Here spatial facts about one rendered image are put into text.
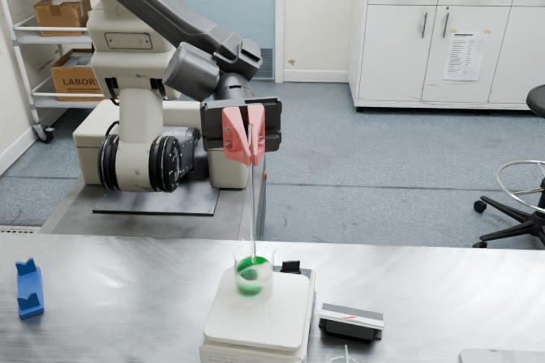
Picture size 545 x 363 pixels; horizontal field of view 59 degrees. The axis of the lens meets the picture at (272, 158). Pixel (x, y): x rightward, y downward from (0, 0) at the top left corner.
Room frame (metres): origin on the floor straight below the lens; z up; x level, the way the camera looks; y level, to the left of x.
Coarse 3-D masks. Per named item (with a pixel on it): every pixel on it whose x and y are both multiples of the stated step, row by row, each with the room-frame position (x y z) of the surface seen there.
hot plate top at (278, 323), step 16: (224, 272) 0.49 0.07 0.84; (224, 288) 0.46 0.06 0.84; (288, 288) 0.46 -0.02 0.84; (304, 288) 0.46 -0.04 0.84; (224, 304) 0.43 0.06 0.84; (240, 304) 0.43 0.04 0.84; (272, 304) 0.43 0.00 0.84; (288, 304) 0.43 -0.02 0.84; (304, 304) 0.43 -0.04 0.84; (208, 320) 0.41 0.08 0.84; (224, 320) 0.41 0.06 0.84; (240, 320) 0.41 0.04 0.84; (256, 320) 0.41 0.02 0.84; (272, 320) 0.41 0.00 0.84; (288, 320) 0.41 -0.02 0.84; (304, 320) 0.41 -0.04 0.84; (208, 336) 0.38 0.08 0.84; (224, 336) 0.38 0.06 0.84; (240, 336) 0.38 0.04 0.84; (256, 336) 0.38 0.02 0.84; (272, 336) 0.38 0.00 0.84; (288, 336) 0.38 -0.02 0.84
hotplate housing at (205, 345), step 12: (312, 276) 0.53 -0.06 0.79; (312, 288) 0.48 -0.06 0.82; (312, 300) 0.48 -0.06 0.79; (204, 336) 0.40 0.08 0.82; (204, 348) 0.38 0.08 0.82; (216, 348) 0.38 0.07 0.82; (228, 348) 0.38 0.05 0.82; (240, 348) 0.38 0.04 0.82; (252, 348) 0.38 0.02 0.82; (264, 348) 0.38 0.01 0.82; (300, 348) 0.38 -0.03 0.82; (204, 360) 0.38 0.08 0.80; (216, 360) 0.38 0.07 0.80; (228, 360) 0.38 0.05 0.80; (240, 360) 0.37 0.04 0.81; (252, 360) 0.37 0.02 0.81; (264, 360) 0.37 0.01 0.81; (276, 360) 0.37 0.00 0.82; (288, 360) 0.37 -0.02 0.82; (300, 360) 0.37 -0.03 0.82
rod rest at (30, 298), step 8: (16, 264) 0.56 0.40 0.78; (24, 264) 0.57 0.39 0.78; (32, 264) 0.57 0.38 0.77; (24, 272) 0.57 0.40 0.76; (32, 272) 0.57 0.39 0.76; (40, 272) 0.57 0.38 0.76; (24, 280) 0.55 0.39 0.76; (32, 280) 0.55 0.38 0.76; (40, 280) 0.55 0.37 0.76; (24, 288) 0.54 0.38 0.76; (32, 288) 0.54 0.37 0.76; (40, 288) 0.54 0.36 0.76; (24, 296) 0.52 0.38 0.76; (32, 296) 0.50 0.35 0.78; (40, 296) 0.52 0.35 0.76; (24, 304) 0.50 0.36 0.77; (32, 304) 0.50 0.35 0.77; (40, 304) 0.50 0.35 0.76; (24, 312) 0.49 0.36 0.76; (32, 312) 0.49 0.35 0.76; (40, 312) 0.50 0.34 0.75
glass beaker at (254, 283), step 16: (240, 240) 0.47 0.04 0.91; (256, 240) 0.48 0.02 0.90; (240, 256) 0.47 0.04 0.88; (272, 256) 0.44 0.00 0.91; (240, 272) 0.44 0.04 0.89; (256, 272) 0.43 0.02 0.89; (272, 272) 0.45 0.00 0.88; (240, 288) 0.44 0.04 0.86; (256, 288) 0.43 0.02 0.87; (272, 288) 0.45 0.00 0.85; (256, 304) 0.43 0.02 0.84
